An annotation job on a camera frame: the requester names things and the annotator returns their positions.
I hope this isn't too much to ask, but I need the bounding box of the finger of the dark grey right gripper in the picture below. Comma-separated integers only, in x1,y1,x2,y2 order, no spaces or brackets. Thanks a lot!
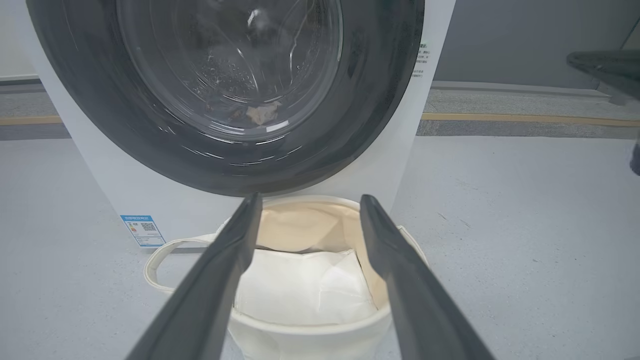
566,50,640,101

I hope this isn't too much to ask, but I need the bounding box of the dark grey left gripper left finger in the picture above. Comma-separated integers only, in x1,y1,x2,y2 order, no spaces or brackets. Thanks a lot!
125,192,264,360

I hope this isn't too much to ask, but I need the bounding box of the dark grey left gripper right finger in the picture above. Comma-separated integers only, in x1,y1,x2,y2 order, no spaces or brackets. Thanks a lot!
358,194,496,360

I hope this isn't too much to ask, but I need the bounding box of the beige garment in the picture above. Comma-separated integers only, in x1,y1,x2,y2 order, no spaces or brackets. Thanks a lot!
245,101,283,126

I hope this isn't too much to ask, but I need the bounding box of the black round washing machine door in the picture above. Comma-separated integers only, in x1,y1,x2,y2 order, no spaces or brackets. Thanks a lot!
26,0,426,197

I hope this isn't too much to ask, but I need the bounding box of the white cloth basket liner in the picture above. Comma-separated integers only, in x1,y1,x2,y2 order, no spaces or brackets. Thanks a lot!
234,248,378,327

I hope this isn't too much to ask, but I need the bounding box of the cream fabric laundry basket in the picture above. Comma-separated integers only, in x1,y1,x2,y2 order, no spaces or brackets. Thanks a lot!
144,195,430,360

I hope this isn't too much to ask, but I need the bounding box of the white washing machine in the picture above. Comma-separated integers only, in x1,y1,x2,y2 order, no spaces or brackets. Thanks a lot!
15,0,457,248

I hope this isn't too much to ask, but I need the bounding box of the blue energy label sticker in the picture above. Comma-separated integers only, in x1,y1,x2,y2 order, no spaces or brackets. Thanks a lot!
120,215,167,248

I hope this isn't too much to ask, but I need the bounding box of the printed text sticker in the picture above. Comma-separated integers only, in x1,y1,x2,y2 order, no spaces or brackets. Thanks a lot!
412,42,432,81

